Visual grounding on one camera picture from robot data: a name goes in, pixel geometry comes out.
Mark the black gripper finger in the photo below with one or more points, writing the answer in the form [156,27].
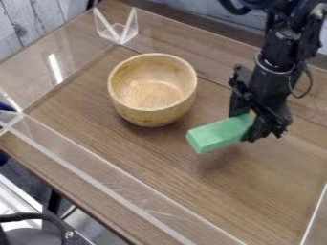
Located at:
[239,106]
[263,126]

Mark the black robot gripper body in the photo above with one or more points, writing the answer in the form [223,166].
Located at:
[265,90]

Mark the green rectangular block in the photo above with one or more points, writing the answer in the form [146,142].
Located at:
[219,134]

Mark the light wooden bowl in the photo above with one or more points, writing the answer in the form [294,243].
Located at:
[152,89]

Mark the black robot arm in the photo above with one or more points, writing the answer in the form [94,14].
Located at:
[291,43]

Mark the black table leg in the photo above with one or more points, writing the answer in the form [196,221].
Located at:
[54,202]

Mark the clear acrylic tray enclosure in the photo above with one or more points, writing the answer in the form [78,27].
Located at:
[135,176]

